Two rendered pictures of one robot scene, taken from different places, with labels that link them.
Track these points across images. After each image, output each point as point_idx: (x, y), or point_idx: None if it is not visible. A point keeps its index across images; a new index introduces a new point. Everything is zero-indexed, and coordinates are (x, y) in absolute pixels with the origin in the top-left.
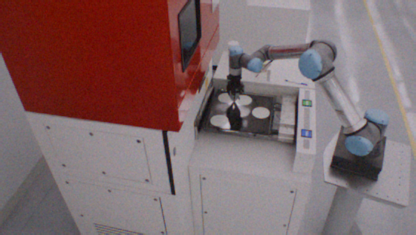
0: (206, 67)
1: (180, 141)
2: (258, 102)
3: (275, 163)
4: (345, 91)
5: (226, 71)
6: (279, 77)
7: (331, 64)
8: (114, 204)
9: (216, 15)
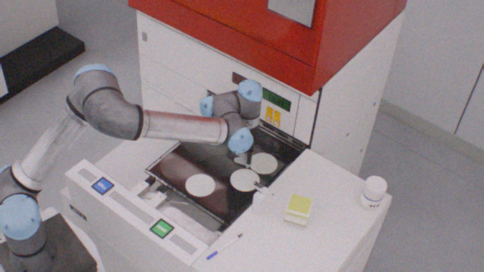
0: (226, 51)
1: (161, 49)
2: (228, 195)
3: (114, 175)
4: (48, 134)
5: (316, 170)
6: (256, 233)
7: (72, 97)
8: None
9: (294, 37)
